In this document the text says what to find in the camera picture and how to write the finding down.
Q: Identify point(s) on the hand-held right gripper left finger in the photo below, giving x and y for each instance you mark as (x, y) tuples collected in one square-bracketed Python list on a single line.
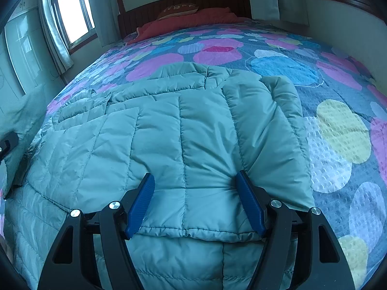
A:
[(140, 205)]

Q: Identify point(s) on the wooden headboard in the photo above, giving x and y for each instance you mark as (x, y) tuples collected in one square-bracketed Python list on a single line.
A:
[(145, 10)]

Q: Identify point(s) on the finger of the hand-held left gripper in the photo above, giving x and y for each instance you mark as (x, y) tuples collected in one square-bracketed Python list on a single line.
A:
[(6, 145)]

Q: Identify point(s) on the white wardrobe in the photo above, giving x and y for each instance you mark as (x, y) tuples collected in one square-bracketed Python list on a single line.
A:
[(24, 51)]

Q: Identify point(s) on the red pillow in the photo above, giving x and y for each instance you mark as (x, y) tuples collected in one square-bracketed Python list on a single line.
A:
[(187, 24)]

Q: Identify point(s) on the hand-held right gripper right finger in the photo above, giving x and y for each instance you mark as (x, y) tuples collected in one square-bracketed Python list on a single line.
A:
[(249, 205)]

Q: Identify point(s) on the printed bed blanket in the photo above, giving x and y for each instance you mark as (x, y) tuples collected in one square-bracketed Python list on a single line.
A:
[(272, 66)]

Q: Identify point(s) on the green puffer jacket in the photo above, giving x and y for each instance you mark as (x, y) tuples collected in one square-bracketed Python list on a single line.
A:
[(181, 133)]

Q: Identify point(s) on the white-framed window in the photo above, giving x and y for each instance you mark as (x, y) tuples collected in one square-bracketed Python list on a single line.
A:
[(72, 12)]

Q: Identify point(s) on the pale window curtain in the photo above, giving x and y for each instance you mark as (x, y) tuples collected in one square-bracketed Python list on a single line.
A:
[(272, 0), (54, 42)]

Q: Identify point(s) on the brown cushion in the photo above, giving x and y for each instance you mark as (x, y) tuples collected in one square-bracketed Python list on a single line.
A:
[(178, 9)]

